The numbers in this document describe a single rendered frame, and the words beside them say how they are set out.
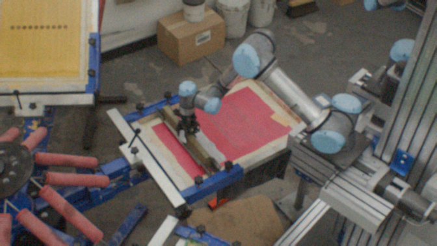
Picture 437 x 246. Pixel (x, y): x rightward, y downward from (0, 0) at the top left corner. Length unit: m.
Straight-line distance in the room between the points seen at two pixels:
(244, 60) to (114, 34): 2.74
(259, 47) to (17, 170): 1.01
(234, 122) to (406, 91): 0.95
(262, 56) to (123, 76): 2.68
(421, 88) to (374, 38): 3.13
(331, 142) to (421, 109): 0.37
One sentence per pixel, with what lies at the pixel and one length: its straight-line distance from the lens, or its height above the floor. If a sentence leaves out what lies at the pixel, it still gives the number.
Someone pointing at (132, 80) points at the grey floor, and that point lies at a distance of 4.37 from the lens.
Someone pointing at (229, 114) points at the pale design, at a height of 0.96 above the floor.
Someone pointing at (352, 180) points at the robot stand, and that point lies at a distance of 2.16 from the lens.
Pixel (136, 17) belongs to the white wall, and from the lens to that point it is 4.51.
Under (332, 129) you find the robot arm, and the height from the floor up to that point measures 1.48.
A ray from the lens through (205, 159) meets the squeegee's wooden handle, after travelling 2.30.
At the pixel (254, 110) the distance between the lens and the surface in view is 2.69.
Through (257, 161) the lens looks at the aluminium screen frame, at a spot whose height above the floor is 0.99.
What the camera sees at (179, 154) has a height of 0.96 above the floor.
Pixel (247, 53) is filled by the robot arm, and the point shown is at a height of 1.69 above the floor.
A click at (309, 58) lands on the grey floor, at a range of 4.68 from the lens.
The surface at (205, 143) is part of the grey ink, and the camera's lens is 2.50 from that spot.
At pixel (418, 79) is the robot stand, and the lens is 1.98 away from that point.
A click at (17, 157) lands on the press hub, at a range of 2.10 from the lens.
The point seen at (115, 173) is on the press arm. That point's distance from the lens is 2.32.
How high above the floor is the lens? 2.80
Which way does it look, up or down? 45 degrees down
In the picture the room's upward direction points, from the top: 3 degrees clockwise
